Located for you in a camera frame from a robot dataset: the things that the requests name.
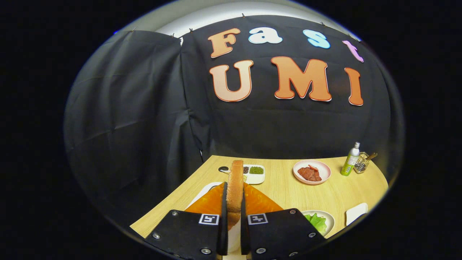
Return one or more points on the red sausage piece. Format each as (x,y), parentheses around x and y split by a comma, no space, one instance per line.
(313,167)

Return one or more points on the white toaster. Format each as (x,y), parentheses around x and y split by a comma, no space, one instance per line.
(234,240)

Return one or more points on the black backdrop cloth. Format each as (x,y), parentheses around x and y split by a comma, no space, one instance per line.
(137,126)

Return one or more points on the green lettuce leaf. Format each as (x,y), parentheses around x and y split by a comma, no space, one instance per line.
(317,223)

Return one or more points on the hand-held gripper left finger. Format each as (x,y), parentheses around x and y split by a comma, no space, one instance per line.
(187,234)

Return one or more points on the pink round plate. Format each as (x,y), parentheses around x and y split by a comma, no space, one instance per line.
(325,171)

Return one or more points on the brown meat chunks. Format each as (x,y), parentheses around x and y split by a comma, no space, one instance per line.
(309,175)

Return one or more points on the white square plate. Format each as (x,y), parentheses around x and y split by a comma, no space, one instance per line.
(356,213)

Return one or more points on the cream round plate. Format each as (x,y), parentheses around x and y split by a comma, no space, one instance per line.
(330,220)

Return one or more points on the green label metal bottle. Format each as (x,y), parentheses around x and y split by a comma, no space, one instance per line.
(350,160)

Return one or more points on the toasted bread slice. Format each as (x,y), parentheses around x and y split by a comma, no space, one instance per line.
(235,184)

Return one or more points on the white three-compartment condiment tray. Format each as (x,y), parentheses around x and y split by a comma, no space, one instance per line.
(256,177)

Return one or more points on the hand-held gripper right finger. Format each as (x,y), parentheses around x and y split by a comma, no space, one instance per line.
(281,234)

